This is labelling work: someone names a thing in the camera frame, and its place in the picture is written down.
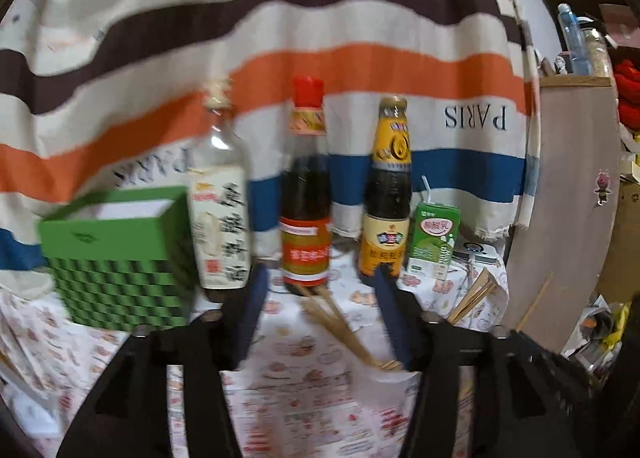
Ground wooden chopstick pair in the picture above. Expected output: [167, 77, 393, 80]
[294, 284, 401, 371]

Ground wooden chopsticks in cup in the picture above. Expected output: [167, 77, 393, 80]
[447, 269, 498, 325]

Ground brown cabinet panel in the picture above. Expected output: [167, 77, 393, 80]
[502, 76, 620, 352]

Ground clear plastic cup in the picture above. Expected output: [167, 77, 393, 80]
[350, 360, 420, 410]

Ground green checkered box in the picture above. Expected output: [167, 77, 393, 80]
[38, 186, 198, 331]

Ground patterned table cloth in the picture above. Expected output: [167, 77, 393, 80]
[1, 237, 509, 457]

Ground green milk carton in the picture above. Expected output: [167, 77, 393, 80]
[407, 175, 460, 281]

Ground yellow label oyster sauce bottle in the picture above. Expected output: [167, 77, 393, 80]
[358, 96, 412, 286]

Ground clear cooking wine bottle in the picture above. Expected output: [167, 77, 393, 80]
[188, 79, 250, 303]

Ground red cap vinegar bottle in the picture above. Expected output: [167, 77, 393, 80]
[280, 76, 332, 296]

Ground blue plastic bottle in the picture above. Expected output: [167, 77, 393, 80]
[558, 3, 592, 76]

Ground striped Paris cloth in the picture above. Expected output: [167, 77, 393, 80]
[1, 0, 540, 299]

